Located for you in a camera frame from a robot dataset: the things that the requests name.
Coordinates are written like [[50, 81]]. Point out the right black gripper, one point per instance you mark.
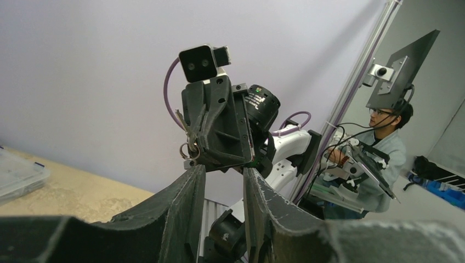
[[224, 131]]

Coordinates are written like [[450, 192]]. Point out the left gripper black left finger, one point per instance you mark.
[[165, 227]]

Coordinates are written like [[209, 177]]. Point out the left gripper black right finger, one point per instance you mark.
[[345, 232]]

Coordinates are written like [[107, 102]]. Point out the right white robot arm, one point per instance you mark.
[[279, 157]]

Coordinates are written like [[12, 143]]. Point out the clear plastic organizer box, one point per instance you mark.
[[20, 176]]

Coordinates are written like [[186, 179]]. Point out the overhead webcam on plate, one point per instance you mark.
[[391, 81]]

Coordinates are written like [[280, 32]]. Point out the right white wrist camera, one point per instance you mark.
[[203, 62]]

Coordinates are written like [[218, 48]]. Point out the aluminium frame post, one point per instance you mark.
[[346, 95]]

